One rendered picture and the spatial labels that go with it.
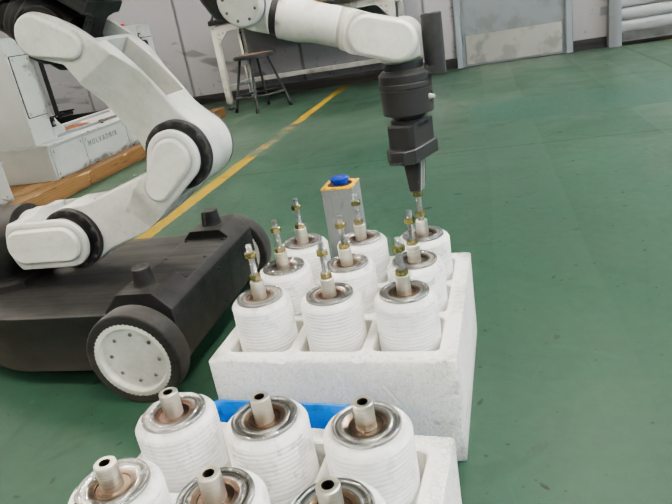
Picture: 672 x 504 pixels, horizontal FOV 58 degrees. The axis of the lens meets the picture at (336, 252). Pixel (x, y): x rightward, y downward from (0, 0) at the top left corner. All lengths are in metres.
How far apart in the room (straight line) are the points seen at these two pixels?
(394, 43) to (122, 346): 0.75
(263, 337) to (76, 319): 0.51
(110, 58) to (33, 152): 2.28
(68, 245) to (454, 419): 0.92
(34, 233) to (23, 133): 2.09
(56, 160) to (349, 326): 2.76
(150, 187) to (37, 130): 2.30
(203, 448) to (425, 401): 0.34
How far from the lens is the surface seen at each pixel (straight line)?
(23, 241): 1.52
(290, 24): 1.06
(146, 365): 1.26
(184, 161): 1.24
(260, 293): 0.98
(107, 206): 1.42
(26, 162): 3.59
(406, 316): 0.89
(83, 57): 1.33
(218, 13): 1.08
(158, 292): 1.24
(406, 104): 1.03
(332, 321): 0.92
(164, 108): 1.29
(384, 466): 0.64
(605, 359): 1.22
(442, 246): 1.11
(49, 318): 1.39
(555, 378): 1.16
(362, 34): 1.01
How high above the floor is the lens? 0.65
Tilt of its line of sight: 21 degrees down
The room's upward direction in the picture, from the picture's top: 10 degrees counter-clockwise
